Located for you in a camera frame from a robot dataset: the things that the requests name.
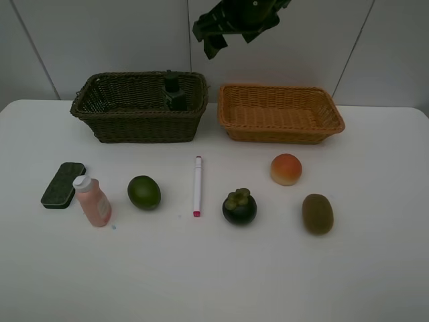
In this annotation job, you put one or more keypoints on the dark brown wicker basket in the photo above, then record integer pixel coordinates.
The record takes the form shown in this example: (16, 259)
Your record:
(128, 107)

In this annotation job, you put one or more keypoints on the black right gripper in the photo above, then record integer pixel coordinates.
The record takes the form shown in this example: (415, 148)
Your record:
(246, 18)

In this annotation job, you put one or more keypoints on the brown fuzzy kiwi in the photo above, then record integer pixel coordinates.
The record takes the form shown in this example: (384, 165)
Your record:
(317, 214)

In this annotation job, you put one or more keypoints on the black whiteboard eraser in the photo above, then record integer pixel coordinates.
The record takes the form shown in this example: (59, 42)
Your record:
(60, 191)

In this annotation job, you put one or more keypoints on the black square bottle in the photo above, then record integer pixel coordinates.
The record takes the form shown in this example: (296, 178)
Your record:
(174, 96)

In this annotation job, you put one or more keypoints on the dark purple mangosteen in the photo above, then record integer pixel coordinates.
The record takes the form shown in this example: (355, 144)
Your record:
(239, 208)

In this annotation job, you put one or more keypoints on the orange bread bun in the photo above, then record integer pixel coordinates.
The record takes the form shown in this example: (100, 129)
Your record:
(285, 169)

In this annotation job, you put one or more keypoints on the pink lotion bottle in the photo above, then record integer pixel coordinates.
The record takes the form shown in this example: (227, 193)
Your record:
(92, 199)

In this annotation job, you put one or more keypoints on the tan wicker basket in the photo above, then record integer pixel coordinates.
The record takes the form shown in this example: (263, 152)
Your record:
(274, 114)

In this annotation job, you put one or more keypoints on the white pink-capped marker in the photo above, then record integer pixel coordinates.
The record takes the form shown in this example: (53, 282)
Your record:
(197, 187)

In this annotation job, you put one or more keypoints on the green lime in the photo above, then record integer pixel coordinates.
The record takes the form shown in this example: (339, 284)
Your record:
(144, 193)

